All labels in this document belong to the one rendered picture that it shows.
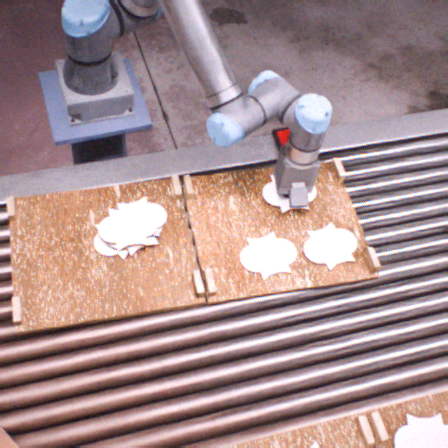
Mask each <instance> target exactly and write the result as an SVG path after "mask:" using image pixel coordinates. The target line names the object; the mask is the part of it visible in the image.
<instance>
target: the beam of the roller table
mask: <svg viewBox="0 0 448 448"><path fill-rule="evenodd" d="M442 136H448V108H447V109H440V110H434V111H426V112H419V113H413V114H405V115H399V116H392V117H386V118H378V119H372V120H365V121H358V122H351V123H345V124H337V125H331V126H329V127H328V130H327V132H326V135H325V138H324V141H323V144H322V147H320V151H319V154H318V157H320V156H327V155H333V154H339V153H346V152H353V151H359V150H366V149H372V148H378V147H385V146H391V144H397V143H403V142H411V141H417V140H423V139H430V138H436V137H442ZM278 153H279V151H278V148H277V145H276V143H275V140H274V138H273V135H269V136H261V137H255V138H248V139H243V140H242V141H238V142H237V143H235V144H233V145H231V146H229V147H221V146H219V145H217V144H216V143H213V144H206V145H199V146H193V147H185V148H179V150H172V151H165V152H158V153H152V154H144V155H137V156H131V157H123V158H117V159H109V160H103V161H96V162H89V163H82V164H76V165H68V167H62V168H55V169H47V170H41V171H34V172H28V173H20V174H14V175H7V176H0V209H4V208H7V196H10V195H14V197H22V196H32V195H40V194H48V193H57V192H66V191H75V190H83V189H92V188H101V187H109V185H118V184H126V183H136V182H144V181H153V180H162V179H171V178H172V176H176V175H178V178H179V179H181V178H183V175H190V177H194V176H203V175H211V174H217V173H223V172H230V171H236V170H243V169H250V167H256V166H262V165H269V164H275V163H276V161H277V157H278Z"/></svg>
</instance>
